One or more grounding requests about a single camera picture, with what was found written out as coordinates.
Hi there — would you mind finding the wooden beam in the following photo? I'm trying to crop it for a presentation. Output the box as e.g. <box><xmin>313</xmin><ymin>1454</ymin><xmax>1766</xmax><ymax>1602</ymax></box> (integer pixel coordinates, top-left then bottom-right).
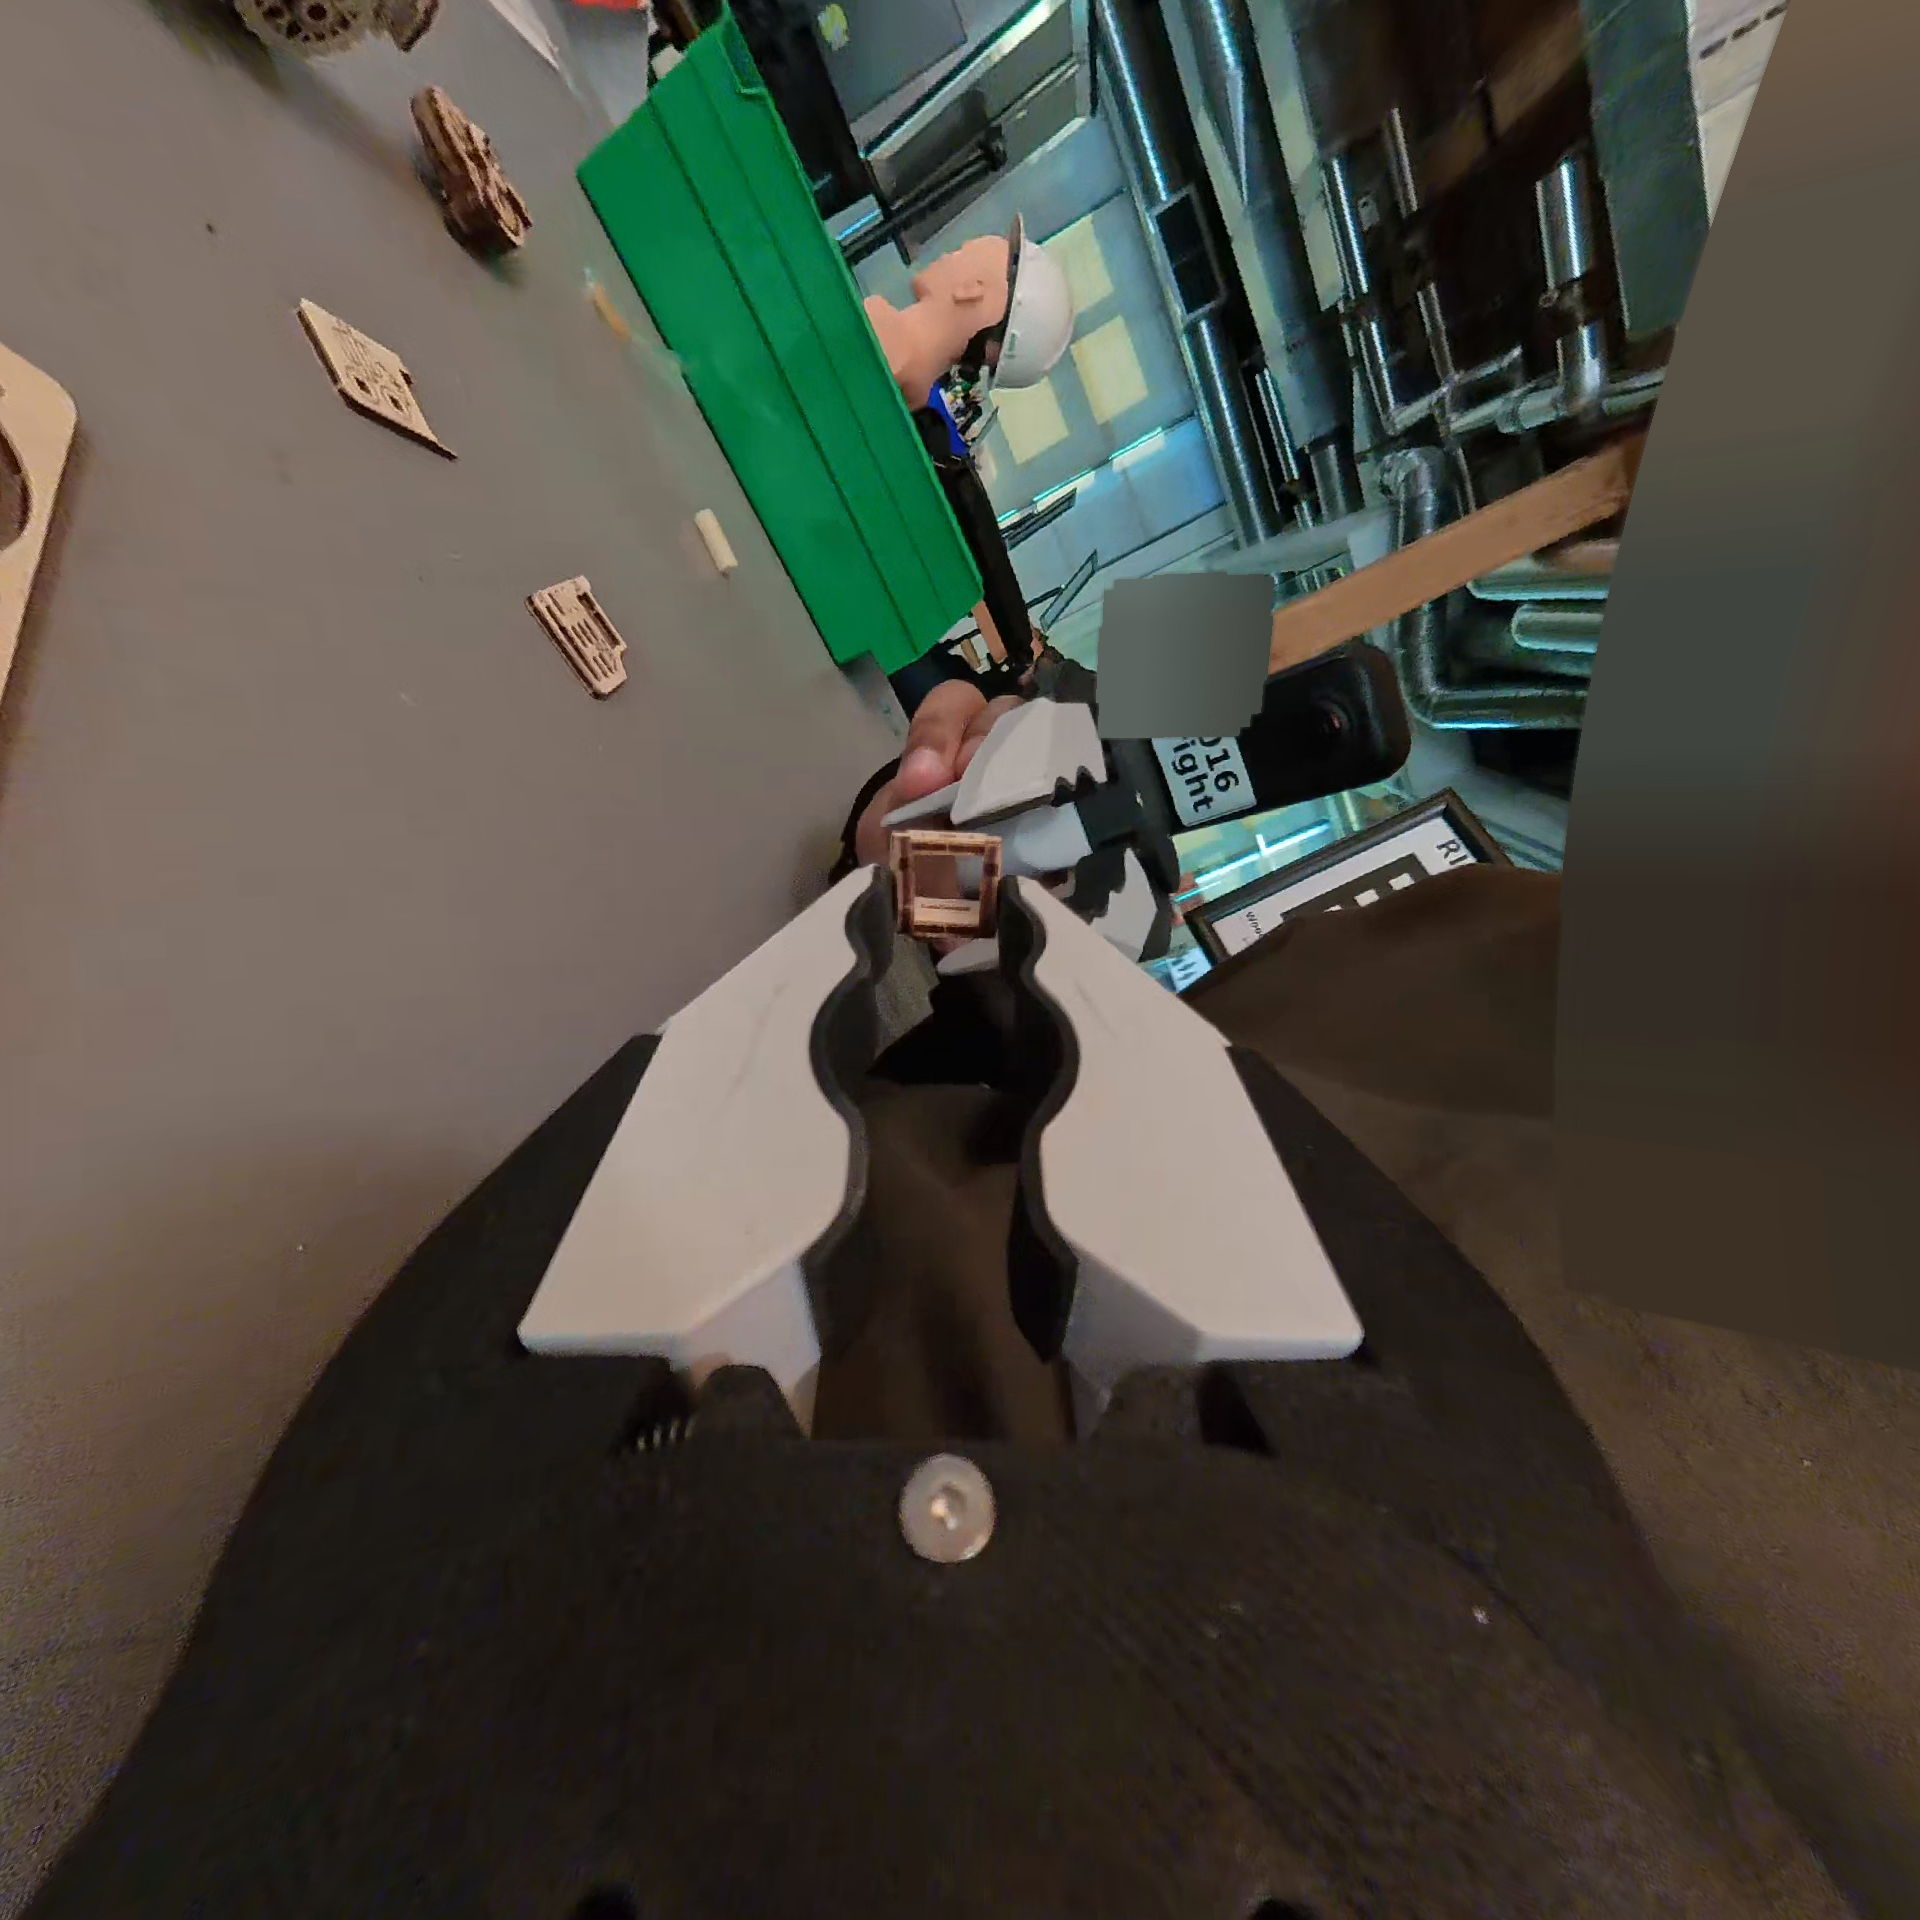
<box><xmin>1267</xmin><ymin>440</ymin><xmax>1636</xmax><ymax>676</ymax></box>

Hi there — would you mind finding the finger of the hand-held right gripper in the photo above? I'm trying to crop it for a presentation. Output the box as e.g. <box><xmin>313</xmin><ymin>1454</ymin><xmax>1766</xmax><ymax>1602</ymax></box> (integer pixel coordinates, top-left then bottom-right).
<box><xmin>879</xmin><ymin>809</ymin><xmax>1087</xmax><ymax>880</ymax></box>
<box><xmin>958</xmin><ymin>701</ymin><xmax>1116</xmax><ymax>828</ymax></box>

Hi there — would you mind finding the computer monitor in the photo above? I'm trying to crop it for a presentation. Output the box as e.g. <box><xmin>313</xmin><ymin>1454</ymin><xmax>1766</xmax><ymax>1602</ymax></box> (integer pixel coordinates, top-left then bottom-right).
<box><xmin>810</xmin><ymin>0</ymin><xmax>1011</xmax><ymax>167</ymax></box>

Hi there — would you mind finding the person's right hand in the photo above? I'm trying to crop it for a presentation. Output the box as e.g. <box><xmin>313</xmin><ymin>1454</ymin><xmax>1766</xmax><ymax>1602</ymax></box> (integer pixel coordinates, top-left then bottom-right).
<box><xmin>897</xmin><ymin>679</ymin><xmax>1028</xmax><ymax>807</ymax></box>

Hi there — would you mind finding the green plastic bin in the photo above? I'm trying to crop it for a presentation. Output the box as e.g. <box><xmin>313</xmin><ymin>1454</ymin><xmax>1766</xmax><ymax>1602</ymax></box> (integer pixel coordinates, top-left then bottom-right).
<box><xmin>577</xmin><ymin>0</ymin><xmax>985</xmax><ymax>671</ymax></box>

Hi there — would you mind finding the wooden puzzle piece with tab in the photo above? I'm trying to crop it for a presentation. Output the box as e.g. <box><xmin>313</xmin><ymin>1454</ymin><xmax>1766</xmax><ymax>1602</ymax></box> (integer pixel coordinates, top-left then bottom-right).
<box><xmin>297</xmin><ymin>296</ymin><xmax>457</xmax><ymax>458</ymax></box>

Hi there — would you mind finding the wooden motorcycle model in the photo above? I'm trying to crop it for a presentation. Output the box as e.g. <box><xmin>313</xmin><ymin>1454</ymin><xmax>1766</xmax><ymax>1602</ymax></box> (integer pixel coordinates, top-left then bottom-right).
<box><xmin>231</xmin><ymin>0</ymin><xmax>443</xmax><ymax>60</ymax></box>

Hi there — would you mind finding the small wooden puzzle assembly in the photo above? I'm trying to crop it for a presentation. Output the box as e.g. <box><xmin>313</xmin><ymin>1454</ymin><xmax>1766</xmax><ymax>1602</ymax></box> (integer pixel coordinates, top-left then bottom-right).
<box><xmin>887</xmin><ymin>830</ymin><xmax>1004</xmax><ymax>944</ymax></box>

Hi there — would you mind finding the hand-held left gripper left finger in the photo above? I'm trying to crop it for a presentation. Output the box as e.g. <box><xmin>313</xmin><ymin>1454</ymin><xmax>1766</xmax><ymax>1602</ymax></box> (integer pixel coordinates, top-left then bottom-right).
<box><xmin>514</xmin><ymin>870</ymin><xmax>894</xmax><ymax>1385</ymax></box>

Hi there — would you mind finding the wooden wheel assembly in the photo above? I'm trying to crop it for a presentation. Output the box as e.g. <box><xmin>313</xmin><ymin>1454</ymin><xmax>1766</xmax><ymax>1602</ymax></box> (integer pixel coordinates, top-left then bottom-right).
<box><xmin>411</xmin><ymin>84</ymin><xmax>534</xmax><ymax>253</ymax></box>

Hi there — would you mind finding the wide wooden puzzle sheet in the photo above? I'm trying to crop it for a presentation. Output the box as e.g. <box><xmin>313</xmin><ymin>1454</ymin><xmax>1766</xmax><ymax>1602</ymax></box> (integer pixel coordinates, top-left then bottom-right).
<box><xmin>0</xmin><ymin>343</ymin><xmax>81</xmax><ymax>706</ymax></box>

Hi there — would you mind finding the mannequin head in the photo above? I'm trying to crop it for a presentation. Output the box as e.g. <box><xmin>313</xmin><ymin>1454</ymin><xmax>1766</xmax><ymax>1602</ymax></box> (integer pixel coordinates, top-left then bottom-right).
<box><xmin>861</xmin><ymin>231</ymin><xmax>1022</xmax><ymax>399</ymax></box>

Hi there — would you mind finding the black framed sign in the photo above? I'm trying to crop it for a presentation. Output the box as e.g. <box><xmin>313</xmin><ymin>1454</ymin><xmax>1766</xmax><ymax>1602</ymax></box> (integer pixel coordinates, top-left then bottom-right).
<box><xmin>1185</xmin><ymin>791</ymin><xmax>1509</xmax><ymax>965</ymax></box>

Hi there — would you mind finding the slotted wooden puzzle piece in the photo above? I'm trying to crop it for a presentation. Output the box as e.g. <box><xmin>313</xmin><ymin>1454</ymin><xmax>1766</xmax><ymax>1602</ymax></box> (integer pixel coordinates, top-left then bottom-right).
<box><xmin>527</xmin><ymin>576</ymin><xmax>629</xmax><ymax>698</ymax></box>

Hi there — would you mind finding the cluster of metal pipes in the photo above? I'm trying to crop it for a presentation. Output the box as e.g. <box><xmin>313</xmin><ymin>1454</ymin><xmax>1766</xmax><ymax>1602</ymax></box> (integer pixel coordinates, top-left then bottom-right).
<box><xmin>1094</xmin><ymin>0</ymin><xmax>1713</xmax><ymax>736</ymax></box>

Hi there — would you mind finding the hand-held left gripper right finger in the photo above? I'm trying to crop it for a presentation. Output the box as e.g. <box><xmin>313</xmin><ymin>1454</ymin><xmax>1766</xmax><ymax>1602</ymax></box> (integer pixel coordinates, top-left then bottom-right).
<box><xmin>1005</xmin><ymin>872</ymin><xmax>1367</xmax><ymax>1391</ymax></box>

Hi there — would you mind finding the white hard hat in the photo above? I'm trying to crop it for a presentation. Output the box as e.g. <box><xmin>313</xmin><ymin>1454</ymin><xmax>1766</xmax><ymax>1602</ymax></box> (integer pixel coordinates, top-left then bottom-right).
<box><xmin>982</xmin><ymin>210</ymin><xmax>1076</xmax><ymax>396</ymax></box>

